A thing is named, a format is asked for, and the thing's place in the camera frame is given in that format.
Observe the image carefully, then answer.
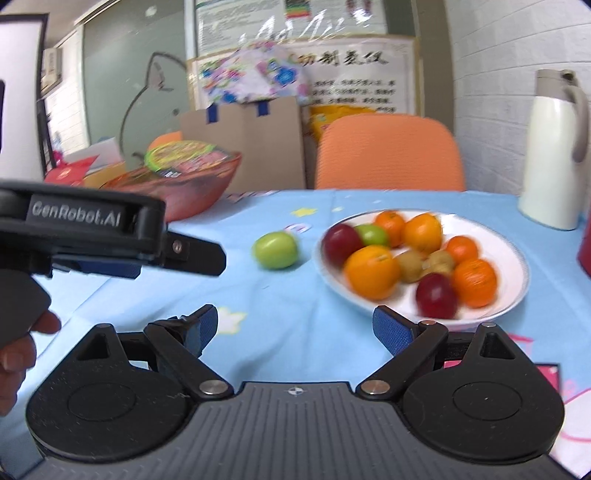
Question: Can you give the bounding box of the dark red plum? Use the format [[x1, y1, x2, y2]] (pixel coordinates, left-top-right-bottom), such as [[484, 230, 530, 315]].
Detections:
[[322, 223, 363, 269], [415, 273, 459, 319]]

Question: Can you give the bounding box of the brown longan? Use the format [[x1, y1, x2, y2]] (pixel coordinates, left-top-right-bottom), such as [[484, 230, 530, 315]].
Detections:
[[422, 250, 456, 277], [396, 249, 425, 284]]

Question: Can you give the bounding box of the large orange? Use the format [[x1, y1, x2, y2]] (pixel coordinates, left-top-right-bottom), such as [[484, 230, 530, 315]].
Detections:
[[342, 245, 401, 301], [404, 212, 444, 258]]

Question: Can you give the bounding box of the green jujube fruit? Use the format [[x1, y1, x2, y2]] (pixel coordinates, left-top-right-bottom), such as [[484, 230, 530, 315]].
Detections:
[[252, 231, 300, 270], [354, 223, 390, 248]]

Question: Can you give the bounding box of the small tangerine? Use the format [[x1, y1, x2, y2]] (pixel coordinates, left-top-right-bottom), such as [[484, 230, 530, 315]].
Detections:
[[373, 210, 406, 249]]

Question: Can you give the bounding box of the person left hand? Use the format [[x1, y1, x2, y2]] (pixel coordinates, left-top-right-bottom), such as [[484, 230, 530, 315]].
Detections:
[[0, 311, 61, 417]]

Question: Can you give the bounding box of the red snack packet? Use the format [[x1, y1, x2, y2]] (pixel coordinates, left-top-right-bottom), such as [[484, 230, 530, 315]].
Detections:
[[44, 156, 97, 186]]

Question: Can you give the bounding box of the pink glass bowl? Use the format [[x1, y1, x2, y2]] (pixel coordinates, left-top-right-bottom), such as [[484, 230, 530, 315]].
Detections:
[[101, 152, 242, 223]]

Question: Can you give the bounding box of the green cardboard box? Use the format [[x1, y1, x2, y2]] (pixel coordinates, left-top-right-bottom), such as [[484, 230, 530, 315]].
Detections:
[[83, 162, 126, 189]]

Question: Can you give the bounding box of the instant noodle cup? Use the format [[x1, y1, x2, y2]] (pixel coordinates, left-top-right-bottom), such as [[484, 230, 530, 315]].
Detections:
[[144, 140, 230, 178]]

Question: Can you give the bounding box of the blue cartoon tablecloth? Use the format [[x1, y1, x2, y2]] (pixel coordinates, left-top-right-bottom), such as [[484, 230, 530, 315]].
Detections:
[[0, 187, 591, 478]]

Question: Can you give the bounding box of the orange chair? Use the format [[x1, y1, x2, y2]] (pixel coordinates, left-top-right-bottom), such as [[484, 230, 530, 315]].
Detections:
[[315, 113, 466, 192], [147, 131, 183, 151]]

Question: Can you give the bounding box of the white porcelain plate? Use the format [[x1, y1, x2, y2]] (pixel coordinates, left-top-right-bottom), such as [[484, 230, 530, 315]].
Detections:
[[312, 212, 530, 331]]

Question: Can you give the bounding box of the brown cardboard box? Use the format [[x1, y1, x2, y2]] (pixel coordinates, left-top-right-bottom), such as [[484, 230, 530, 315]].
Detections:
[[179, 97, 307, 193]]

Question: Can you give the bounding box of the floral cloth bundle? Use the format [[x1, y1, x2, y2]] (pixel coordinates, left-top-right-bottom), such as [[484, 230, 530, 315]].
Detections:
[[198, 40, 311, 106]]

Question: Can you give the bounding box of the red thermos jug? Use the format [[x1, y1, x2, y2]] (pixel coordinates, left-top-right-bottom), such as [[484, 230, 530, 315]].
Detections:
[[577, 223, 591, 276]]

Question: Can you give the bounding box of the yellow snack bag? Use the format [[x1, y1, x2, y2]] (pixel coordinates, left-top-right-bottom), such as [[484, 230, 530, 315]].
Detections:
[[308, 105, 376, 143]]

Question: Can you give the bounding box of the white thermos jug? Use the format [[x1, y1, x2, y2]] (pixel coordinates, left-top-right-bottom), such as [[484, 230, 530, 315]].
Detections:
[[518, 69, 590, 231]]

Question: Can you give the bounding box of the framed chinese poster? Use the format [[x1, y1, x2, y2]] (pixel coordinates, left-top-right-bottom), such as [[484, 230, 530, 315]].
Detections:
[[188, 35, 421, 115]]

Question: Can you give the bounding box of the wall notice poster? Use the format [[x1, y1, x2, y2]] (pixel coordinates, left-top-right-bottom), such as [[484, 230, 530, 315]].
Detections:
[[195, 0, 388, 53]]

